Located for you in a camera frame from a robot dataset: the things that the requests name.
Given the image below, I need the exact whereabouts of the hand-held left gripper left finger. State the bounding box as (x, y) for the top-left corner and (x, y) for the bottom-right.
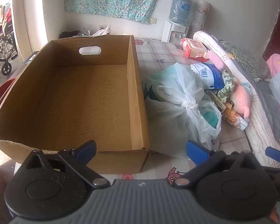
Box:
(21, 140), (111, 187)

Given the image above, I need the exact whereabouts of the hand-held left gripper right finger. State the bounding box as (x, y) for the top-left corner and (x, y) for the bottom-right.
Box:
(171, 140), (263, 188)

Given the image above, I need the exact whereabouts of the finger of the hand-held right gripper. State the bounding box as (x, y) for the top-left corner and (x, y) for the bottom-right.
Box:
(265, 146), (280, 175)

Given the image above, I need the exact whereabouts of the brown cardboard box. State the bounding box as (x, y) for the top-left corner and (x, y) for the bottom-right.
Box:
(0, 35), (152, 175)

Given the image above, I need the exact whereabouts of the orange checkered cloth doll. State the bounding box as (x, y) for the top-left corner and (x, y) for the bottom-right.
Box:
(223, 101), (251, 131)

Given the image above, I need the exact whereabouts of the pink plush toy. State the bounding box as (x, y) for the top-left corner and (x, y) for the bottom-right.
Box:
(229, 78), (252, 119)

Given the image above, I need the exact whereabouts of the blue and white pack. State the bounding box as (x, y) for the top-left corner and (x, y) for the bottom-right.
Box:
(190, 63), (225, 90)

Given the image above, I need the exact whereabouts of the pink fluffy cloth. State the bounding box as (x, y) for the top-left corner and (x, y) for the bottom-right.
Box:
(206, 51), (226, 71)

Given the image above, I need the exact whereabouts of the grey flower printed blanket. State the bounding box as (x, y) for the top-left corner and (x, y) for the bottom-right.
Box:
(254, 78), (280, 155)

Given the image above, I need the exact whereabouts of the white quilted mattress pad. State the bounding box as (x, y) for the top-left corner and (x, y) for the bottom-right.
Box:
(244, 82), (280, 168)

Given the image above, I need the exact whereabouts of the knotted white plastic bag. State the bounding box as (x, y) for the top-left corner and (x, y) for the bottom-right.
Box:
(145, 97), (223, 151)

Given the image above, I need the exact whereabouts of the gold and brown box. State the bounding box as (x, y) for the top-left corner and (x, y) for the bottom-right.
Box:
(204, 89), (227, 115)

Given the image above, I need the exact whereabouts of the green and white knit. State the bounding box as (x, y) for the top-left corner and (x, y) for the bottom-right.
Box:
(215, 71), (235, 103)

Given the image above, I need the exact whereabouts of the pale printed plastic bag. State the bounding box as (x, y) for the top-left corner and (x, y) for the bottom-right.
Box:
(142, 73), (164, 102)

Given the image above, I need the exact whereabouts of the green floral pillow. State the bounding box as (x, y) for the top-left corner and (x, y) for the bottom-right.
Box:
(218, 40), (272, 80)

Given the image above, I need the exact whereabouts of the red basin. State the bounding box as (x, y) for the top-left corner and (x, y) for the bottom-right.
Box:
(0, 78), (16, 113)

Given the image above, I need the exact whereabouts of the pink wet wipes pack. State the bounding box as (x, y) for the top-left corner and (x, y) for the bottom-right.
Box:
(180, 38), (211, 59)

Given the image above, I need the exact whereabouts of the dark box with white label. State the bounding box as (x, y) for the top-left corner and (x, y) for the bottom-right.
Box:
(22, 51), (41, 69)

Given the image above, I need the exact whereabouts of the white rolled quilt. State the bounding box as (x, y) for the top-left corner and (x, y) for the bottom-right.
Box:
(192, 31), (252, 84)

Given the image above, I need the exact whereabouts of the black bag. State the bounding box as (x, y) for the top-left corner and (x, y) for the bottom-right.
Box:
(59, 30), (81, 39)

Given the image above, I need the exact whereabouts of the clear plastic bags pile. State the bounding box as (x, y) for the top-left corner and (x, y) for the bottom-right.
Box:
(79, 27), (92, 37)

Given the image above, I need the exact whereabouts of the white floor plastic bag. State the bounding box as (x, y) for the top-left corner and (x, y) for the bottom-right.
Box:
(92, 26), (111, 37)

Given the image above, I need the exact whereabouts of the white water dispenser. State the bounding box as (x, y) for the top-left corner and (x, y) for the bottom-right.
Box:
(161, 20), (189, 45)

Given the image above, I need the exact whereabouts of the dark red door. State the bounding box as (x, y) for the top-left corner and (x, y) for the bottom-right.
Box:
(262, 0), (280, 61)

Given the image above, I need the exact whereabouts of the wheelchair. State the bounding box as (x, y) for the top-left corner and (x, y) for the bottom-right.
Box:
(0, 2), (18, 75)

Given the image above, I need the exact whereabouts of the rolled printed floor mat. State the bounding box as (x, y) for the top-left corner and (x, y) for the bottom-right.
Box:
(190, 0), (212, 39)

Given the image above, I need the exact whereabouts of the white curtain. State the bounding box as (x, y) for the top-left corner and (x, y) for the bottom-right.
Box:
(12, 0), (49, 61)

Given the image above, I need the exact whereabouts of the blue water bottle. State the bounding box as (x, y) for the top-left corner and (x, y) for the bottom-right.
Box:
(169, 0), (192, 27)

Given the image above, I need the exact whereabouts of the teal floral wall cloth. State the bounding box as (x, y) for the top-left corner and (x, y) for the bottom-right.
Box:
(64, 0), (171, 24)

